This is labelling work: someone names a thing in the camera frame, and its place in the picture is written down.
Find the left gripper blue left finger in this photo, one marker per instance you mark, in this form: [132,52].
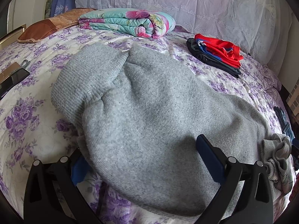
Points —
[51,194]

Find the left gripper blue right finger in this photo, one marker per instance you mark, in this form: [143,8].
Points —
[255,203]

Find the grey sweatpants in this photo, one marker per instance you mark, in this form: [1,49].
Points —
[138,114]

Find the purple floral bedspread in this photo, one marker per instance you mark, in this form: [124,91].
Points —
[32,129]

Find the blue jeans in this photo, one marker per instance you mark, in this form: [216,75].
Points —
[284,123]

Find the checkered beige curtain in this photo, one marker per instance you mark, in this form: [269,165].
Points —
[293,101]

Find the black smartphone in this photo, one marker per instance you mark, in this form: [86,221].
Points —
[12,80]

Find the red folded shorts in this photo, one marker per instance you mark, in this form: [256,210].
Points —
[223,51]

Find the brown orange pillow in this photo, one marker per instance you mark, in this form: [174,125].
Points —
[44,28]

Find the dark folded clothes stack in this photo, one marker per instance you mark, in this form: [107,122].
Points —
[209,59]

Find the lavender lace headboard cover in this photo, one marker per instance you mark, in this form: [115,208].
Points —
[258,27]

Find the floral folded quilt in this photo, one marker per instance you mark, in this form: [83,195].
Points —
[138,23]

